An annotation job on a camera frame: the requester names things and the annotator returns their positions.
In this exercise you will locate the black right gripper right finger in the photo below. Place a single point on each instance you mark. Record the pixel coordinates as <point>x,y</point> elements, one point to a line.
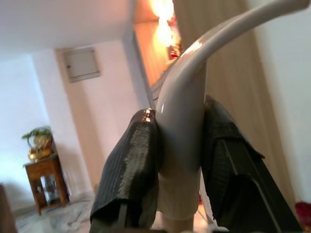
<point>233,170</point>

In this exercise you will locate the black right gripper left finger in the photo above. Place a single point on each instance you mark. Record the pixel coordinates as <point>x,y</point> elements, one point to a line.
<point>131,157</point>

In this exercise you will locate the red cloth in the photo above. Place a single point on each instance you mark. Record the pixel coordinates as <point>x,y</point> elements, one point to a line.
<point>303,213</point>

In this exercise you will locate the wooden side table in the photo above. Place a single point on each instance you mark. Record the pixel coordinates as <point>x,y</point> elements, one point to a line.
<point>46,174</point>

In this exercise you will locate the gold ornament with plant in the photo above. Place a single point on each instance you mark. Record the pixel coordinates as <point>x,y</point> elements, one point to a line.
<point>40,145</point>

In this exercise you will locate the red hanging decoration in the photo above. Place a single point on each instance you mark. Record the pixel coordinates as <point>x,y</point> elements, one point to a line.
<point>173,48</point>

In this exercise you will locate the white wall panel box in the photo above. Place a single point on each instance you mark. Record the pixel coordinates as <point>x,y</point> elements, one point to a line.
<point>81,64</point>

